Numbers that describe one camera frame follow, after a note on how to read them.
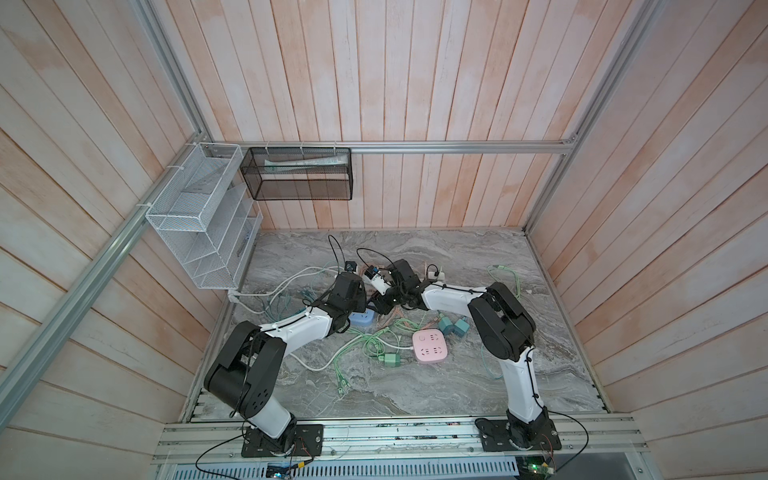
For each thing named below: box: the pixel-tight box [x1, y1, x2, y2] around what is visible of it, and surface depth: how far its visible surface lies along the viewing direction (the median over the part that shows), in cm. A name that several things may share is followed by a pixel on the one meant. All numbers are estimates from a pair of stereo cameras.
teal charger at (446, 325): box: [438, 316, 454, 335], surface depth 92 cm
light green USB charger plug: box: [384, 353, 401, 366], surface depth 85 cm
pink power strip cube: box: [412, 328, 448, 363], surface depth 89 cm
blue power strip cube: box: [348, 308, 375, 327], surface depth 95 cm
